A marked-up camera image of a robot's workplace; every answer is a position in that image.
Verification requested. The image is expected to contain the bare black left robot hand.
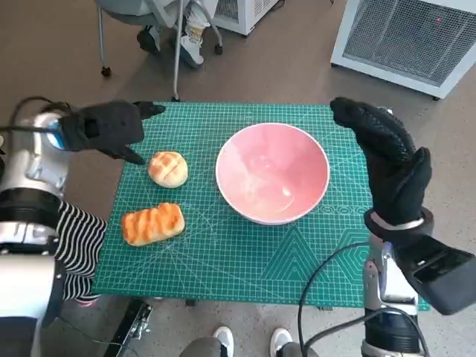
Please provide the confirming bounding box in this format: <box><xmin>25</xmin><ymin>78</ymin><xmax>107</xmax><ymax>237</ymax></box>
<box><xmin>98</xmin><ymin>100</ymin><xmax>167</xmax><ymax>165</ymax></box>

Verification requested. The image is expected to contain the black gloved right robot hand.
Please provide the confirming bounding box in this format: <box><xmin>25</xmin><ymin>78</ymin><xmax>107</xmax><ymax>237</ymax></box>
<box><xmin>329</xmin><ymin>97</ymin><xmax>433</xmax><ymax>228</ymax></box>

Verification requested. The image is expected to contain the round toy bread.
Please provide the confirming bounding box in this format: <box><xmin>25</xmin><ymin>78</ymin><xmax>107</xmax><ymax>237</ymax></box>
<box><xmin>148</xmin><ymin>150</ymin><xmax>189</xmax><ymax>189</ymax></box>

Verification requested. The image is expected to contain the oblong striped toy bread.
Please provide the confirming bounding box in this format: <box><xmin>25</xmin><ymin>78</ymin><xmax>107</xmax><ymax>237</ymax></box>
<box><xmin>121</xmin><ymin>202</ymin><xmax>186</xmax><ymax>247</ymax></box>

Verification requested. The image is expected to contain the pink bowl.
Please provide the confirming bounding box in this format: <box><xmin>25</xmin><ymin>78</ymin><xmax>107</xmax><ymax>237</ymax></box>
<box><xmin>215</xmin><ymin>122</ymin><xmax>331</xmax><ymax>227</ymax></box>

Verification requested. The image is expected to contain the person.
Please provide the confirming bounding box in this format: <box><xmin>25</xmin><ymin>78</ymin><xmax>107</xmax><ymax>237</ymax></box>
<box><xmin>178</xmin><ymin>326</ymin><xmax>312</xmax><ymax>357</ymax></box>
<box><xmin>54</xmin><ymin>200</ymin><xmax>109</xmax><ymax>308</ymax></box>
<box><xmin>136</xmin><ymin>0</ymin><xmax>216</xmax><ymax>70</ymax></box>

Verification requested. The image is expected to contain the grey office chair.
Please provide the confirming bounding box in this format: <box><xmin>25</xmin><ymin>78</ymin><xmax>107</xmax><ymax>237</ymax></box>
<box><xmin>94</xmin><ymin>0</ymin><xmax>224</xmax><ymax>78</ymax></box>

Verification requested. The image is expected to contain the small white cabinet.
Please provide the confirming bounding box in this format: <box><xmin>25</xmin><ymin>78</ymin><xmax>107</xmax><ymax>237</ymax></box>
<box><xmin>213</xmin><ymin>0</ymin><xmax>287</xmax><ymax>37</ymax></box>

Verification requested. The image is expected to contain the large white mesh cabinet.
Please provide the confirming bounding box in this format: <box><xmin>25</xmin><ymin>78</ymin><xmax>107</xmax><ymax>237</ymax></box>
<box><xmin>329</xmin><ymin>0</ymin><xmax>476</xmax><ymax>100</ymax></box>

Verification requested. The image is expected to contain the green cutting mat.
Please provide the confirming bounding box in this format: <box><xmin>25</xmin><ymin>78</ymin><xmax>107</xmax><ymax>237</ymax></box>
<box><xmin>91</xmin><ymin>102</ymin><xmax>431</xmax><ymax>312</ymax></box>

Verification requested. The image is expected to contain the black metal stand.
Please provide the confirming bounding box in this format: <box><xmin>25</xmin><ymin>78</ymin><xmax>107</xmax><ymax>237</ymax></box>
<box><xmin>103</xmin><ymin>299</ymin><xmax>155</xmax><ymax>357</ymax></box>

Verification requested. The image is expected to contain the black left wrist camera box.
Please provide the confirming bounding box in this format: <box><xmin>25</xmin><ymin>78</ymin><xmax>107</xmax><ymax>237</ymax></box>
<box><xmin>59</xmin><ymin>102</ymin><xmax>145</xmax><ymax>153</ymax></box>

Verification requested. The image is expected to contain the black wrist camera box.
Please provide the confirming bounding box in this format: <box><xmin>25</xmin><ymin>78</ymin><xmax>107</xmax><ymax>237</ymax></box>
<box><xmin>59</xmin><ymin>102</ymin><xmax>145</xmax><ymax>153</ymax></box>
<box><xmin>396</xmin><ymin>237</ymin><xmax>476</xmax><ymax>316</ymax></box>

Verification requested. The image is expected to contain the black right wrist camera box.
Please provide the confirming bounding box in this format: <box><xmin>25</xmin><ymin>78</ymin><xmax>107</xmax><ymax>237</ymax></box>
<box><xmin>396</xmin><ymin>237</ymin><xmax>476</xmax><ymax>316</ymax></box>

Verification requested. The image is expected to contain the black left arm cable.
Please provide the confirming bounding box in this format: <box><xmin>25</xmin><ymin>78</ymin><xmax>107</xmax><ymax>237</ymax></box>
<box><xmin>0</xmin><ymin>96</ymin><xmax>71</xmax><ymax>133</ymax></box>

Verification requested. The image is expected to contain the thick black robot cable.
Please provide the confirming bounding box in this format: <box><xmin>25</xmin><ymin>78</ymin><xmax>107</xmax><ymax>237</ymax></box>
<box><xmin>303</xmin><ymin>310</ymin><xmax>428</xmax><ymax>357</ymax></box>

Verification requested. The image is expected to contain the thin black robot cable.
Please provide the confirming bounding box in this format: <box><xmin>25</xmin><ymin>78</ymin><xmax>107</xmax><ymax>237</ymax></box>
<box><xmin>297</xmin><ymin>242</ymin><xmax>371</xmax><ymax>357</ymax></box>

